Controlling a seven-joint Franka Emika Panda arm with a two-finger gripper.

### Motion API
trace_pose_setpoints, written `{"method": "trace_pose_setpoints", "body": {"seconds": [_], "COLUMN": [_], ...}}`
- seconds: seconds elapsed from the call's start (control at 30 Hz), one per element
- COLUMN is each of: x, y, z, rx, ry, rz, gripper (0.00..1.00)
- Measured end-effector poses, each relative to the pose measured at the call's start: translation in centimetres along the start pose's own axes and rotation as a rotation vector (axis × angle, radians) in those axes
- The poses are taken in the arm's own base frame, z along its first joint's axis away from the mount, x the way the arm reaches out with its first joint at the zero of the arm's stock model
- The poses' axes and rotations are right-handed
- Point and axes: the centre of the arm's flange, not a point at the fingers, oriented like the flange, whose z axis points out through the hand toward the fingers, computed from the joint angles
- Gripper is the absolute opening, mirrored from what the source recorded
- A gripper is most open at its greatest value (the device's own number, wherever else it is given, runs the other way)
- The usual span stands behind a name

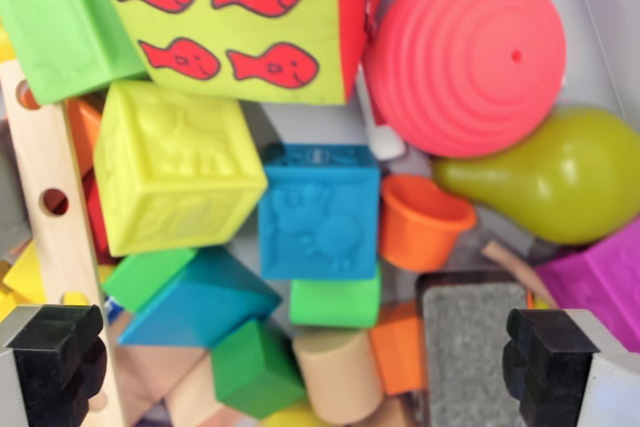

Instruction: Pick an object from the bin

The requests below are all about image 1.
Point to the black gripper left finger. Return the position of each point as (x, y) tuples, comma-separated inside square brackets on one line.
[(50, 362)]

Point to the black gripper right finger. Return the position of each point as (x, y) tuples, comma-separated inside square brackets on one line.
[(550, 367)]

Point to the fabric cube with prints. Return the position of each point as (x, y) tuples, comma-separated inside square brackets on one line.
[(235, 22)]

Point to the blue labelled marker pen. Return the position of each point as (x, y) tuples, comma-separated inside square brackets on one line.
[(112, 309)]

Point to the grey Expo whiteboard eraser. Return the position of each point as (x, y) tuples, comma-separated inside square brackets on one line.
[(470, 347)]

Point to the large plain wooden block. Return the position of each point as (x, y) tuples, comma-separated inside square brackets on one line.
[(145, 372)]

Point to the thin wooden stick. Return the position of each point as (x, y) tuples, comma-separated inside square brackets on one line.
[(520, 272)]

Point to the purple embossed cube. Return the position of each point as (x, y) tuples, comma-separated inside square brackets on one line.
[(600, 277)]

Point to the wooden bar with holes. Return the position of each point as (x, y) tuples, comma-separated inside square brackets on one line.
[(55, 247)]

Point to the light green block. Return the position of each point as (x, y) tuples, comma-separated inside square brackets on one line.
[(145, 277)]

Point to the dark red block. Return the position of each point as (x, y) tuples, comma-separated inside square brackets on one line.
[(97, 217)]

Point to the small orange block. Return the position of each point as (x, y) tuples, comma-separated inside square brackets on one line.
[(397, 347)]

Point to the teal wedge block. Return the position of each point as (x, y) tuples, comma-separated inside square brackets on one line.
[(200, 302)]

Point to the olive green toy pear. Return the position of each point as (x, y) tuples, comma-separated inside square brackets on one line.
[(560, 177)]

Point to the orange plastic cup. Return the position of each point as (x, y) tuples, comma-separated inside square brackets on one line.
[(422, 222)]

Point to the dark green wooden cube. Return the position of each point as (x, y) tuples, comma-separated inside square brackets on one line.
[(255, 369)]

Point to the wooden cylinder block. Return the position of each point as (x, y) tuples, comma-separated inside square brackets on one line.
[(337, 377)]

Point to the green cylinder block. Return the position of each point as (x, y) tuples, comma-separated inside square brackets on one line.
[(335, 304)]

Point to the yellow-green embossed cube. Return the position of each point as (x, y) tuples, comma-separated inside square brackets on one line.
[(175, 167)]

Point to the orange wedge block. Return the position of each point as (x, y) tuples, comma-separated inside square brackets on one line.
[(82, 132)]

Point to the yellow wooden cube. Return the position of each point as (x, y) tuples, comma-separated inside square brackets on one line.
[(290, 417)]

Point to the teal embossed cube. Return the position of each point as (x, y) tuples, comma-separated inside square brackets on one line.
[(320, 217)]

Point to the red ribbed rubber ball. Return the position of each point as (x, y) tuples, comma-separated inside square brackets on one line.
[(465, 57)]

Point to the large green embossed cube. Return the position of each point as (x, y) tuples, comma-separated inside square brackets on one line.
[(55, 27)]

